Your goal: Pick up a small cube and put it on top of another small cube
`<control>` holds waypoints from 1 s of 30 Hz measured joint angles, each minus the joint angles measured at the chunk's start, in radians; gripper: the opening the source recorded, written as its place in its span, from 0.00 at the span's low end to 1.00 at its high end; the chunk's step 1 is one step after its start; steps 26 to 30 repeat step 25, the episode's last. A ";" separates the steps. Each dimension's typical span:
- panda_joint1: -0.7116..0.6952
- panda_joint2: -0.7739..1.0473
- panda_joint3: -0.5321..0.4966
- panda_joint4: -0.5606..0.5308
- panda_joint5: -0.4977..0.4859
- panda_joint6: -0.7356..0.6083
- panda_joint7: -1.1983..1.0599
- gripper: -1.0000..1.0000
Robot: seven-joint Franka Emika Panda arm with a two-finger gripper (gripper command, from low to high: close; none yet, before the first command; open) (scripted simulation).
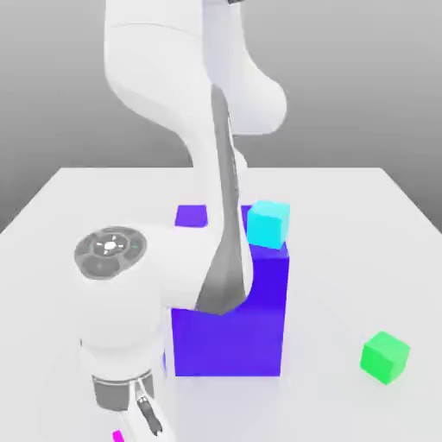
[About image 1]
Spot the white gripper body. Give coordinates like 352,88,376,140
118,410,174,442

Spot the small cyan cube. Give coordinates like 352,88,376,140
246,199,291,251

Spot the small green cube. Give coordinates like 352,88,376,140
359,330,411,386

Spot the large blue box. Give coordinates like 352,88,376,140
171,204,290,378

